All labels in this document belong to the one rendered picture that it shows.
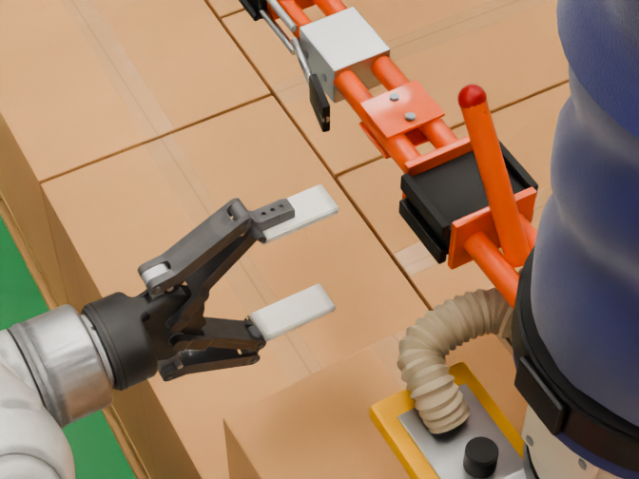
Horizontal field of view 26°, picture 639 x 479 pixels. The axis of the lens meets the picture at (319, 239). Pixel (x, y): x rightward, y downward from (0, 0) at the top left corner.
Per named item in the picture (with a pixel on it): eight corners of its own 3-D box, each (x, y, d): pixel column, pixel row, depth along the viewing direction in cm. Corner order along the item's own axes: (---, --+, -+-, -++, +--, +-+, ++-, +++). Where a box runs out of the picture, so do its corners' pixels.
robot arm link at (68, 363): (17, 369, 115) (84, 340, 117) (60, 452, 110) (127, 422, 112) (-2, 305, 108) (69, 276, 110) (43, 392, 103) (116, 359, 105)
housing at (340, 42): (392, 81, 134) (394, 47, 130) (331, 105, 132) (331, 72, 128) (356, 38, 137) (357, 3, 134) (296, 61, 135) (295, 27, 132)
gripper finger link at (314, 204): (244, 220, 111) (244, 214, 111) (320, 188, 113) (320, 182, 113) (262, 246, 110) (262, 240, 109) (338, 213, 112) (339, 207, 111)
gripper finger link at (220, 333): (180, 337, 112) (170, 350, 113) (273, 348, 121) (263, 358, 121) (159, 303, 114) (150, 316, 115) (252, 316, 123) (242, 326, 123)
